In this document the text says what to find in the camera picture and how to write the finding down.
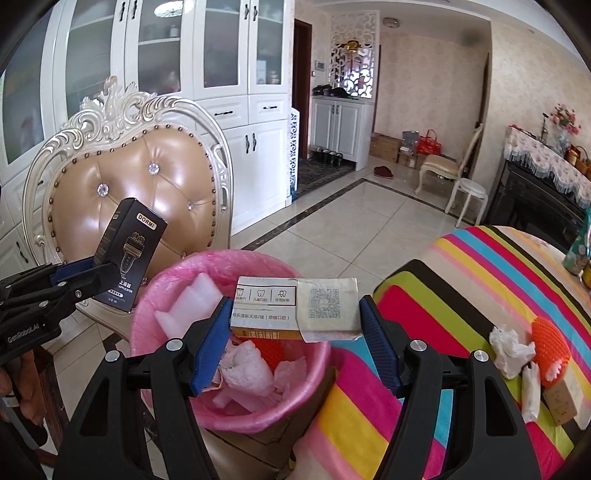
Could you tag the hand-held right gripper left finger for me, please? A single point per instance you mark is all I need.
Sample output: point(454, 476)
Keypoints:
point(210, 355)

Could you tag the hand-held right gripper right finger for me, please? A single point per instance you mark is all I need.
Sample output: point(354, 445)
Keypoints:
point(383, 350)

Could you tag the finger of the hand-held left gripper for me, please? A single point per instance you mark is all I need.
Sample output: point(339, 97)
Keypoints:
point(76, 291)
point(74, 270)

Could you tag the black product box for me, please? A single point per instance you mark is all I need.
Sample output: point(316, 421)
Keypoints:
point(131, 249)

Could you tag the pink-lined trash bin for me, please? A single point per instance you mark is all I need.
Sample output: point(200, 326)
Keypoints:
point(161, 295)

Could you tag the tooth-print paper box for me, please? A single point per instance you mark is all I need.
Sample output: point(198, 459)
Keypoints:
point(277, 309)

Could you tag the person's left hand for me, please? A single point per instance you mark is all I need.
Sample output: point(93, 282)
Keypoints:
point(14, 383)

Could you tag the white foam sheet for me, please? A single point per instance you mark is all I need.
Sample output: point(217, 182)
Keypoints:
point(194, 300)

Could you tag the ornate tan leather chair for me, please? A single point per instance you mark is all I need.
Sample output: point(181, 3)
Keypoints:
point(138, 184)

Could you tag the striped colourful tablecloth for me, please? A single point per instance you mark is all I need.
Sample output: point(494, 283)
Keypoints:
point(475, 277)

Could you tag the crumpled white tissue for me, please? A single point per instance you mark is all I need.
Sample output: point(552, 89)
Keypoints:
point(510, 350)

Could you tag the small white plastic wrapper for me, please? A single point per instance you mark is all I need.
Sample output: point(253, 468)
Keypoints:
point(531, 392)

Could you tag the orange foam net white lining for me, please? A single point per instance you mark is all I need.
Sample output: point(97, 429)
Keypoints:
point(549, 350)

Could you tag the dark red slippers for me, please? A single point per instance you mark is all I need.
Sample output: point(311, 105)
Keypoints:
point(383, 172)

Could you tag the white round stool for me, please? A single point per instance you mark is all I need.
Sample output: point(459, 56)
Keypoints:
point(468, 189)

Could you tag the white cardboard box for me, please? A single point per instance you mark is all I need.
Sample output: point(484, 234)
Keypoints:
point(561, 401)

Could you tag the dark patterned rug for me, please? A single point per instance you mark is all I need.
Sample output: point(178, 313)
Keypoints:
point(323, 175)

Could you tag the cream dining chair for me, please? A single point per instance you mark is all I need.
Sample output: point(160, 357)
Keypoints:
point(441, 166)

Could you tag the brown cardboard box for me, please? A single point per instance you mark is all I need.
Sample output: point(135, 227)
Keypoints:
point(384, 147)

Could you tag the dark fireplace cabinet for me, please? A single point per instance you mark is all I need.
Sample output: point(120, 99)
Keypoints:
point(526, 203)

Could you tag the red gift bag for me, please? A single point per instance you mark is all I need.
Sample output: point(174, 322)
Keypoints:
point(429, 145)

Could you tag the grey shopping bag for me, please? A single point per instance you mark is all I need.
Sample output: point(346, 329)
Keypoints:
point(410, 141)

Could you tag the white carved floor panel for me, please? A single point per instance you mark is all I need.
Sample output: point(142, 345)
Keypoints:
point(294, 152)

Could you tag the teal snack bag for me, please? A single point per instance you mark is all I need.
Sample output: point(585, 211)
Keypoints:
point(579, 249)

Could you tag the white shoe cabinet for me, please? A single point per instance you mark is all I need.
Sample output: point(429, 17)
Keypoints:
point(341, 129)

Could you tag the white display cabinet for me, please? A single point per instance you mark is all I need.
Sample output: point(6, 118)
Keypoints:
point(221, 69)

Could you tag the floral lace cloth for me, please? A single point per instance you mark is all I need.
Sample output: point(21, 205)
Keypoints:
point(545, 159)

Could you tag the dark wooden door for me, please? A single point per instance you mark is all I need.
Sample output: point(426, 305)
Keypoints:
point(302, 92)

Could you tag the wicker basket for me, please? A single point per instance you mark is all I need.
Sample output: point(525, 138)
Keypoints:
point(579, 159)

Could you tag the pink flower vase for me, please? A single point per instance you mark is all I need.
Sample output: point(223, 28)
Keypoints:
point(563, 120)

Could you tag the white carved screen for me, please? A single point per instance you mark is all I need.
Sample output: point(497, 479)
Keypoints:
point(353, 55)

